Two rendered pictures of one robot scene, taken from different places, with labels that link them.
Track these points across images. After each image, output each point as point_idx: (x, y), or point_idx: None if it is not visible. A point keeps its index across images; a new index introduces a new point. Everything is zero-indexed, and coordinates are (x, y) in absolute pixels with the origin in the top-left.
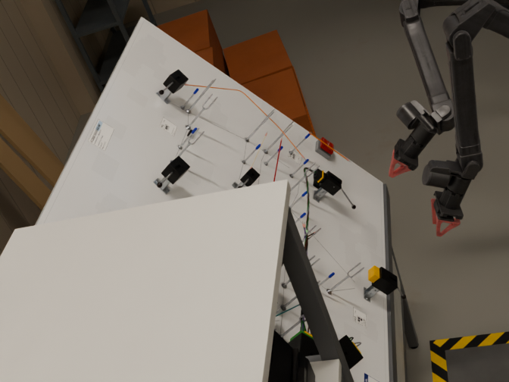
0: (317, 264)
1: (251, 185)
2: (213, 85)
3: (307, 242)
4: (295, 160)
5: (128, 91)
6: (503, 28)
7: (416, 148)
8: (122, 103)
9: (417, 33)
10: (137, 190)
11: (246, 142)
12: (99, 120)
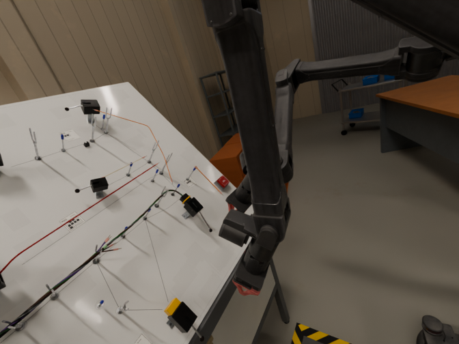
0: (132, 276)
1: (117, 192)
2: (151, 125)
3: (90, 259)
4: (188, 184)
5: (55, 107)
6: None
7: (244, 194)
8: (36, 111)
9: (283, 95)
10: None
11: (147, 163)
12: None
